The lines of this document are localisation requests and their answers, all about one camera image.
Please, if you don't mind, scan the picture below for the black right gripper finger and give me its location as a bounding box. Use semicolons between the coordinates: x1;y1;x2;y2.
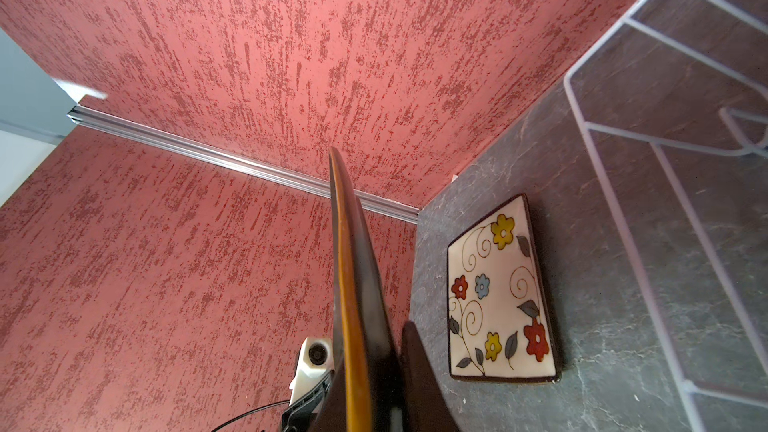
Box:
400;321;459;431

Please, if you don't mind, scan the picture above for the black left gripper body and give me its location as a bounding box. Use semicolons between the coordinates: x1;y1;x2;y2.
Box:
280;371;333;432

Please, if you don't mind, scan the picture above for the dark square plate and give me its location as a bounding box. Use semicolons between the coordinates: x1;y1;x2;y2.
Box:
310;148;408;431

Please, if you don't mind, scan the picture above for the floral square plate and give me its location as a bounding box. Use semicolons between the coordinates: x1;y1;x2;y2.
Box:
446;194;561;383

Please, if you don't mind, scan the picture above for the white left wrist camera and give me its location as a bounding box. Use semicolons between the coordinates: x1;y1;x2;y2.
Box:
289;337;335;405

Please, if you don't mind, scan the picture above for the aluminium left corner post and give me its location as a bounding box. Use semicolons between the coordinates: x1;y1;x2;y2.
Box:
67;104;421;225

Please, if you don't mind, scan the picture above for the white wire dish rack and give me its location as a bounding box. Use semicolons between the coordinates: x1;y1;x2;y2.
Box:
563;0;767;431

